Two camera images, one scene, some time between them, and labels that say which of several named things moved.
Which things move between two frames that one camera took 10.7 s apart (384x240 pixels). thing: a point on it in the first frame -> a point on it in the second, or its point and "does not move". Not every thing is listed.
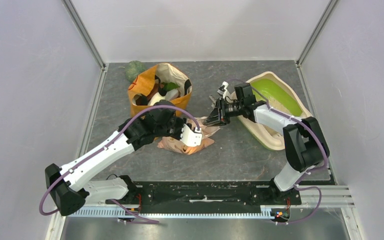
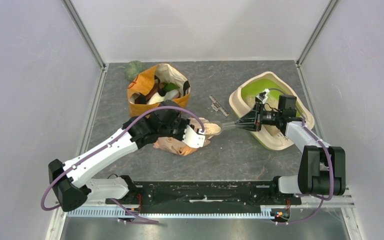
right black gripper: x=213 y=119 -> x=249 y=121
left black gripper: x=181 y=122 does not move
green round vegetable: x=133 y=69 does not move
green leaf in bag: x=168 y=86 does not move
